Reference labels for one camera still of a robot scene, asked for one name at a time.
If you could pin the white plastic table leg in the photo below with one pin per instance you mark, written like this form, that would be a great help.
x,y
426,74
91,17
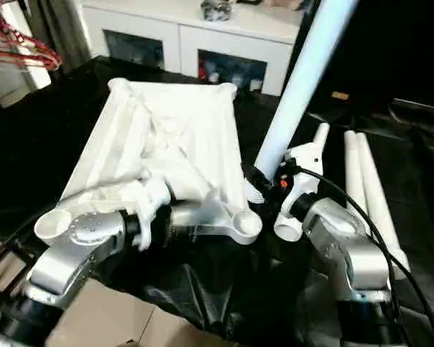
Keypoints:
x,y
304,79
376,195
353,166
315,144

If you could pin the white plastic table top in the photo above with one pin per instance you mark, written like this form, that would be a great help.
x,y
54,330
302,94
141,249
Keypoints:
x,y
181,137

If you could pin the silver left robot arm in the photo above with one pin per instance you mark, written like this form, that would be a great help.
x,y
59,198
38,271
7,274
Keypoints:
x,y
72,253

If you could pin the small yellow label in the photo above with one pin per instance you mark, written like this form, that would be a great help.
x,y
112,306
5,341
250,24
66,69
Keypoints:
x,y
340,95

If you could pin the red bottle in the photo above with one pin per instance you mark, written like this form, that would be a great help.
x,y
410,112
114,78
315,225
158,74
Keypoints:
x,y
202,71

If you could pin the black plastic mat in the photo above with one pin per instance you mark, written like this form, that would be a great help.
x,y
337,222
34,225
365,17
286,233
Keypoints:
x,y
50,144

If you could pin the white cabinet with glass doors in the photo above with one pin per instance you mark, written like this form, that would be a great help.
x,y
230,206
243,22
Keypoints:
x,y
173,32

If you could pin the dark object on cabinet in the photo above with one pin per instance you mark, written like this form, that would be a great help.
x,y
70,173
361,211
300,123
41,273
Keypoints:
x,y
217,9

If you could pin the grey curtain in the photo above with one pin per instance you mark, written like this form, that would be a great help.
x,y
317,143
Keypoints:
x,y
61,29

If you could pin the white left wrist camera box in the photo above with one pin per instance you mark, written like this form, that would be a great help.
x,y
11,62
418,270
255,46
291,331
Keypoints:
x,y
152,206

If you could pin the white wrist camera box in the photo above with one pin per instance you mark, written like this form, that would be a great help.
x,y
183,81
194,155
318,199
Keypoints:
x,y
307,170
152,206

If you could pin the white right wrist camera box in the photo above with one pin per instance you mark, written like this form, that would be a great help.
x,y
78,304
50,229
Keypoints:
x,y
307,170

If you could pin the black horizontal rail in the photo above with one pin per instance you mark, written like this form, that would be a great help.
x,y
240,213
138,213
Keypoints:
x,y
419,108

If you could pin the black metal table frame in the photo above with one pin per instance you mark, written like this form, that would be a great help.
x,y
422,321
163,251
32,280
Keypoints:
x,y
3,271

